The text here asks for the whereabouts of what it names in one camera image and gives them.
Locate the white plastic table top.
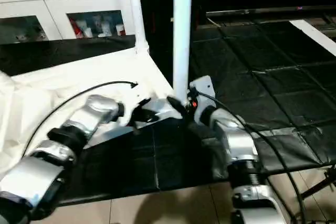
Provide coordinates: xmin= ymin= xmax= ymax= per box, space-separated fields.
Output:
xmin=0 ymin=47 xmax=188 ymax=178

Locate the black work mat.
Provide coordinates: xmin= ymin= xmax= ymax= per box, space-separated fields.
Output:
xmin=0 ymin=17 xmax=336 ymax=206

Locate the long black bar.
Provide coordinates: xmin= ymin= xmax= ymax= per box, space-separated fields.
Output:
xmin=206 ymin=6 xmax=336 ymax=19

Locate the white glass-door cabinet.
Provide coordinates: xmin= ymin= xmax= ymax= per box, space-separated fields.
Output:
xmin=0 ymin=0 xmax=136 ymax=45

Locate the flat white board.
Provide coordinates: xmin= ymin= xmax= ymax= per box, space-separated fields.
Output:
xmin=290 ymin=19 xmax=336 ymax=58

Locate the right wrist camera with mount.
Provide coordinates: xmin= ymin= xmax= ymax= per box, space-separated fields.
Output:
xmin=187 ymin=75 xmax=216 ymax=123

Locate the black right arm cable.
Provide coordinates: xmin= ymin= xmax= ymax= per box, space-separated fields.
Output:
xmin=189 ymin=89 xmax=306 ymax=224

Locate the black stand with cables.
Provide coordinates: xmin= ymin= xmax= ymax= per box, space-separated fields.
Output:
xmin=298 ymin=164 xmax=336 ymax=220

